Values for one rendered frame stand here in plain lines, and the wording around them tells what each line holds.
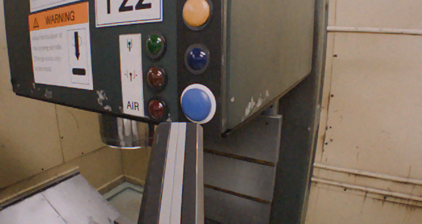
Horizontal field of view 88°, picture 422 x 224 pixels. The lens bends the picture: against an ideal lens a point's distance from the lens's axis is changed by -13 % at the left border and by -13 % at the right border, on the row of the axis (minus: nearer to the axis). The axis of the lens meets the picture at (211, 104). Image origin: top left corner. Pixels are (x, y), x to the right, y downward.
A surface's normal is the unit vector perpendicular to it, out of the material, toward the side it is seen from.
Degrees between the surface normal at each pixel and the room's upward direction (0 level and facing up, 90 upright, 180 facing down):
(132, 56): 90
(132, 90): 90
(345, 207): 90
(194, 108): 93
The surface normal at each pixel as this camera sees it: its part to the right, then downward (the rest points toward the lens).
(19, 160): 0.88, 0.11
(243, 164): -0.45, 0.23
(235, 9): 0.64, 0.18
